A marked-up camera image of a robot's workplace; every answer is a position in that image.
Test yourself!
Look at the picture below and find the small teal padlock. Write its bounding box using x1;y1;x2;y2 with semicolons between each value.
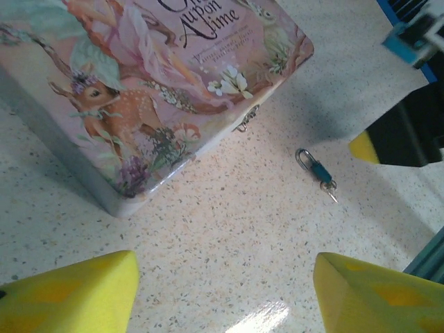
294;147;336;183

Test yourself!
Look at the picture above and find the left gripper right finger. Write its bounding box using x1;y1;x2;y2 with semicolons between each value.
313;251;444;333

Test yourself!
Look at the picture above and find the pink illustrated tin box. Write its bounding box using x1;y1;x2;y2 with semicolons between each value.
0;0;316;219

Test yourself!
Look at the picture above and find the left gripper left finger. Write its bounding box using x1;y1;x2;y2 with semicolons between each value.
0;249;141;333

